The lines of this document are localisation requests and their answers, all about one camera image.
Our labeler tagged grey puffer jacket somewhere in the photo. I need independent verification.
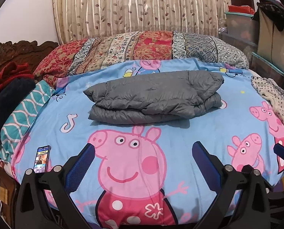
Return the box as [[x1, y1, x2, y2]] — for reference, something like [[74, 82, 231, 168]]
[[84, 70, 224, 125]]

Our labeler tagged dark clothes pile on wardrobe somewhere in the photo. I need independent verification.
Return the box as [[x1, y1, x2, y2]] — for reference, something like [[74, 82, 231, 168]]
[[252, 0, 284, 31]]

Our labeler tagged smartphone with lit screen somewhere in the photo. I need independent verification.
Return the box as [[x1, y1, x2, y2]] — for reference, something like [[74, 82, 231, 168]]
[[33, 145, 51, 173]]

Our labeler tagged cream black-spotted fleece garment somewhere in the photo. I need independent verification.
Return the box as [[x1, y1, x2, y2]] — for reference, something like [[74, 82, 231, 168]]
[[251, 76, 284, 125]]

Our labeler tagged blue Peppa Pig blanket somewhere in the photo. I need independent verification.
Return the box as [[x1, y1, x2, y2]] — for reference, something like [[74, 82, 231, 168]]
[[11, 58, 284, 228]]

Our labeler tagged teal white wave-pattern pillow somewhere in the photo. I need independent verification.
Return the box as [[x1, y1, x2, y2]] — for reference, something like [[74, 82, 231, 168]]
[[0, 80, 55, 162]]

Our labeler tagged clear bin teal lid lower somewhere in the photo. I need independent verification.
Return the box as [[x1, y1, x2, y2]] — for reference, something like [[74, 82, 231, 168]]
[[250, 52, 284, 89]]

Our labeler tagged clear bin teal lid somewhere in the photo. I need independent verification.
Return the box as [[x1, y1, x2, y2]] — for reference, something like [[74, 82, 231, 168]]
[[250, 52, 284, 89], [225, 12, 260, 44]]

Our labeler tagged dark navy fuzzy garment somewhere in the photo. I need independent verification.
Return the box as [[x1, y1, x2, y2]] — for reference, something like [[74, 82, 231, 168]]
[[0, 77, 36, 142]]

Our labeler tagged beige fabric wardrobe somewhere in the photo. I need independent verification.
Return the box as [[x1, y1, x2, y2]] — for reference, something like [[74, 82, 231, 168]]
[[257, 10, 284, 73]]

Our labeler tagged grey storage bin middle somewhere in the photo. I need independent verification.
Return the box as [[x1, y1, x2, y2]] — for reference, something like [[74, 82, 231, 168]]
[[219, 33, 258, 63]]

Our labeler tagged red velvet cloth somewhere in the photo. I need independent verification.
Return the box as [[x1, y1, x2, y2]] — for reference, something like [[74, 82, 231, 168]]
[[0, 61, 34, 92]]

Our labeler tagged patchwork floral quilt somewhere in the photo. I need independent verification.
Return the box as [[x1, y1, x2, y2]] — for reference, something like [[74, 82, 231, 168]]
[[33, 31, 249, 87]]

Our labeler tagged carved dark wooden headboard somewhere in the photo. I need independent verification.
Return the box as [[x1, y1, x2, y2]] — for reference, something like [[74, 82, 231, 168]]
[[0, 40, 58, 72]]

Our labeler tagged clear bin teal lid upper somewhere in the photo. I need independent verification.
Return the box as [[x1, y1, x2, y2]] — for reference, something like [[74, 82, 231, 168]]
[[225, 12, 260, 44]]

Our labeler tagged red box on bin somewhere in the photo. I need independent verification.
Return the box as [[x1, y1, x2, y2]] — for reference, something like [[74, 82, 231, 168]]
[[228, 5, 255, 15]]

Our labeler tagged beige leaf-pattern curtain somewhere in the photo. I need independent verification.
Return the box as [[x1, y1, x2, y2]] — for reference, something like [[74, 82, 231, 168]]
[[52, 0, 231, 44]]

